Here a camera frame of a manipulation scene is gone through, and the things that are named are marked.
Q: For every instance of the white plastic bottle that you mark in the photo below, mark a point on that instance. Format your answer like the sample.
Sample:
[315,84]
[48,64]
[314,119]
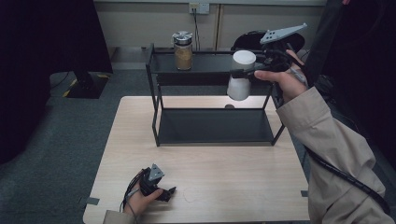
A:
[241,88]

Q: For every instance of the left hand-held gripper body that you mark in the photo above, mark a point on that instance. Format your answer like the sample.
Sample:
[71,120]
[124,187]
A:
[151,180]

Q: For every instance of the person's right hand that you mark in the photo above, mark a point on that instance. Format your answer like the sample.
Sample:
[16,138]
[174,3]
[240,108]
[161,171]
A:
[286,82]

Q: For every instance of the small dark round table grommet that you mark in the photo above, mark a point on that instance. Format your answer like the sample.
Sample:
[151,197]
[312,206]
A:
[229,106]

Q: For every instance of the black curtain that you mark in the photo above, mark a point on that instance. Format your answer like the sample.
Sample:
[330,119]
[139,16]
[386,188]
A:
[367,77]
[37,62]

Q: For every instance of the black chair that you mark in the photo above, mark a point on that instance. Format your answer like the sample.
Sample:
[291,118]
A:
[249,40]

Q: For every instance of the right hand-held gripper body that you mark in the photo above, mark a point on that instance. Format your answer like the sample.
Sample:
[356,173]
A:
[275,54]

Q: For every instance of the white wall outlet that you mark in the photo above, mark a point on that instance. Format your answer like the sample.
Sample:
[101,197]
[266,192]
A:
[199,8]

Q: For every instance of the person's left hand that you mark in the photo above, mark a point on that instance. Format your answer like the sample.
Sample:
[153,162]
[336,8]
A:
[140,202]

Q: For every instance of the grey tape piece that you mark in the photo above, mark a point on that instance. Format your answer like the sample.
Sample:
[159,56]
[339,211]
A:
[92,201]
[304,193]

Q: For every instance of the dark grey slanted panel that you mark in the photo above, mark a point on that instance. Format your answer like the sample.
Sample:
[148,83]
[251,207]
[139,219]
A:
[323,34]

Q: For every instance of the black metal two-tier shelf rack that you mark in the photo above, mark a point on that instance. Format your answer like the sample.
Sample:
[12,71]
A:
[214,126]

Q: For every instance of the glass jar with silver lid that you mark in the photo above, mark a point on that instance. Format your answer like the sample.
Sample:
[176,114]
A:
[182,53]

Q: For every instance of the black stand base striped tape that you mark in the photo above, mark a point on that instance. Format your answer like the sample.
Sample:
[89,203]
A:
[88,87]

